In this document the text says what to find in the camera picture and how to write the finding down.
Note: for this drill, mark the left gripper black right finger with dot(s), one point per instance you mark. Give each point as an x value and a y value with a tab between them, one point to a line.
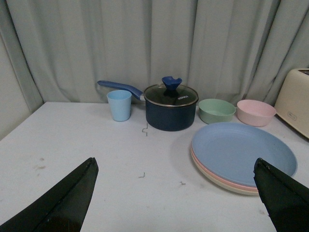
286	200

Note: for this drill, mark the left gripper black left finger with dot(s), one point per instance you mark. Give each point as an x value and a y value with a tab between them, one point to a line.
62	208

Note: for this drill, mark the pink plastic plate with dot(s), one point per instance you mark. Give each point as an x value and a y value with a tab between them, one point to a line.
207	172

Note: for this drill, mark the light blue plastic plate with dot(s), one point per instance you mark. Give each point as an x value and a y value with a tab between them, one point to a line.
230	150

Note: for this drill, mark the cream plastic plate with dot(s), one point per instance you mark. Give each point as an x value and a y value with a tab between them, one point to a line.
217	184

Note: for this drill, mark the pink plastic bowl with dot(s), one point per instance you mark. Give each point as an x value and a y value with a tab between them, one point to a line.
255	113

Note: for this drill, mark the cream toaster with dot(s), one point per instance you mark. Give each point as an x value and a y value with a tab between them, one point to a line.
292	104

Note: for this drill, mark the green plastic bowl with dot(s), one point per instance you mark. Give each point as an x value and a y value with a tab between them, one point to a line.
215	111

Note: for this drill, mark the light blue plastic cup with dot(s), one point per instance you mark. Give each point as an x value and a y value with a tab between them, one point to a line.
120	104

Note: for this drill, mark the dark blue saucepan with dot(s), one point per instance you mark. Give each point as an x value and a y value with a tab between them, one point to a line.
163	118

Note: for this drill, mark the glass lid blue knob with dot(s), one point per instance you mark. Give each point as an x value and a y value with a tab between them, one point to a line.
171	93

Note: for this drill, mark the grey curtain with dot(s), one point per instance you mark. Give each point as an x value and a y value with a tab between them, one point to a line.
57	50

